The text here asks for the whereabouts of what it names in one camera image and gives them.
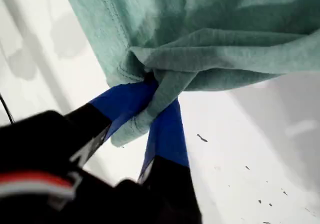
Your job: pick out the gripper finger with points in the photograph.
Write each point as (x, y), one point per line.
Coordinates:
(117, 101)
(167, 146)

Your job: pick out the pale green T-shirt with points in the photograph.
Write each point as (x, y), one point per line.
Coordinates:
(200, 34)

